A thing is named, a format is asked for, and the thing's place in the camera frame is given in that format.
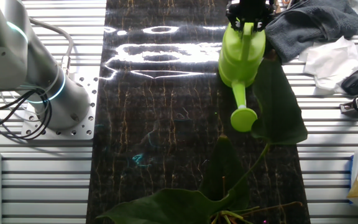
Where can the green leafy plant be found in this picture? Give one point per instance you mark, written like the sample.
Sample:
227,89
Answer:
278,109

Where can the black computer mouse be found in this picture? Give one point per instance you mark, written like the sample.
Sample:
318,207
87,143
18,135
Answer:
353,83

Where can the wooden block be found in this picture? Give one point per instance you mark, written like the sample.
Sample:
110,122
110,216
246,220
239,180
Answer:
278,7

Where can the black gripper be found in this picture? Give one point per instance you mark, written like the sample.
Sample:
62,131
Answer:
250,9

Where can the lime green watering can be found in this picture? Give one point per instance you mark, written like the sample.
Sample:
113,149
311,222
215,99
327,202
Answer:
241,59

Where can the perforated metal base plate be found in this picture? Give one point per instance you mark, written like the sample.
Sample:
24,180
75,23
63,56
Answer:
82,124

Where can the metal camera bracket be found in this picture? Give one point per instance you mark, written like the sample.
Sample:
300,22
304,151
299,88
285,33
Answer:
348,108

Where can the white tissue paper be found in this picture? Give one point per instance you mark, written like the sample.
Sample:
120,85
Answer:
328,62

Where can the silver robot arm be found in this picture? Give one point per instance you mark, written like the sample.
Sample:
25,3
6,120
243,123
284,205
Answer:
26,62

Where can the dark marble-pattern board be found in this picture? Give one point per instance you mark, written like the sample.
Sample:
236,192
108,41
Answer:
154,124

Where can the grey towel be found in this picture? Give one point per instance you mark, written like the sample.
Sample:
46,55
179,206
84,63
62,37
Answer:
322,21

